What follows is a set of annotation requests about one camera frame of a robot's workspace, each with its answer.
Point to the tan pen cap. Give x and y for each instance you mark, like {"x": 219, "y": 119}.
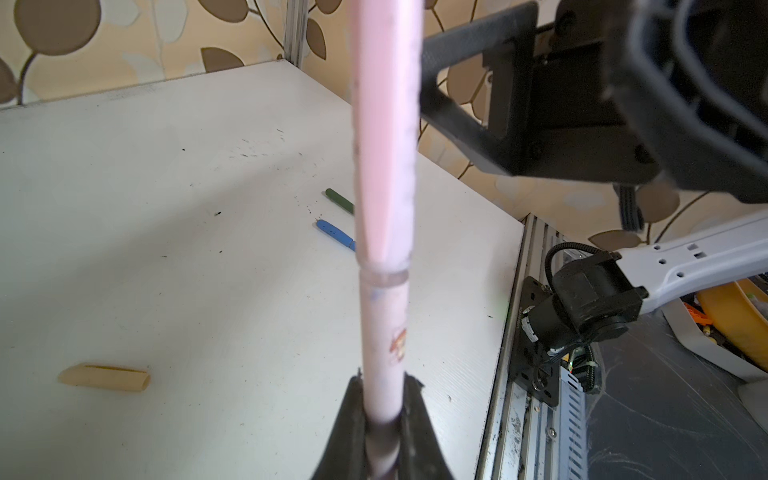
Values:
{"x": 105, "y": 377}

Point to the pink pen cap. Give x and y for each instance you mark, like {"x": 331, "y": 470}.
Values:
{"x": 386, "y": 47}

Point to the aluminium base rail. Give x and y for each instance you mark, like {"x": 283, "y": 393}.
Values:
{"x": 532, "y": 431}

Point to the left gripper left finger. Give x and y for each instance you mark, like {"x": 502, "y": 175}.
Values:
{"x": 344, "y": 456}

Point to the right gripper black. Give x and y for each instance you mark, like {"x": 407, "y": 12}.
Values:
{"x": 627, "y": 90}

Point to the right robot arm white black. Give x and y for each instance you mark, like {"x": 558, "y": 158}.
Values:
{"x": 599, "y": 295}

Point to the blue pen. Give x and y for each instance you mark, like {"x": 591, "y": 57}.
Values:
{"x": 337, "y": 234}

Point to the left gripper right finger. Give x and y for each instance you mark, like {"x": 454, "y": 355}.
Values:
{"x": 420, "y": 456}

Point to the pink pen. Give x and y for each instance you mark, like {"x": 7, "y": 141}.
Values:
{"x": 384, "y": 304}

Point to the green pen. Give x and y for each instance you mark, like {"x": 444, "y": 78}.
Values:
{"x": 339, "y": 200}

